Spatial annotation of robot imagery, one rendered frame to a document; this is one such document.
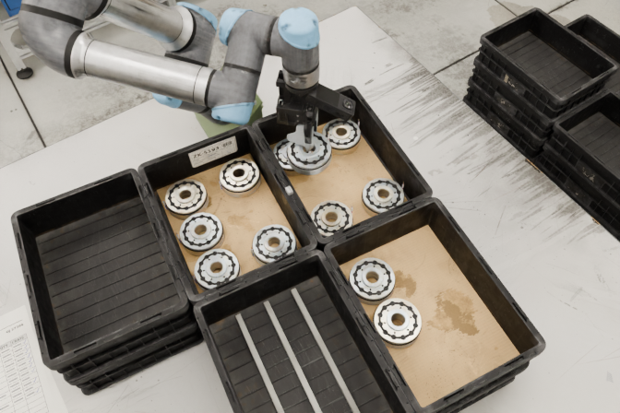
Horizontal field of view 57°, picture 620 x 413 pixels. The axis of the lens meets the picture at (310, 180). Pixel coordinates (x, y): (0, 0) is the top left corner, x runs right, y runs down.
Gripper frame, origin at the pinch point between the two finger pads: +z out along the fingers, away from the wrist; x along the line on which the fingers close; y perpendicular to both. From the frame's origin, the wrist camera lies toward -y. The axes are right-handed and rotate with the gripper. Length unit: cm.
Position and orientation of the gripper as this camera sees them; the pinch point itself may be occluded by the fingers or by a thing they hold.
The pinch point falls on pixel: (313, 139)
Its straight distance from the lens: 134.4
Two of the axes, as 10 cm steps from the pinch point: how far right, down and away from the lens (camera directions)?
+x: -1.9, 8.1, -5.5
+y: -9.8, -1.4, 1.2
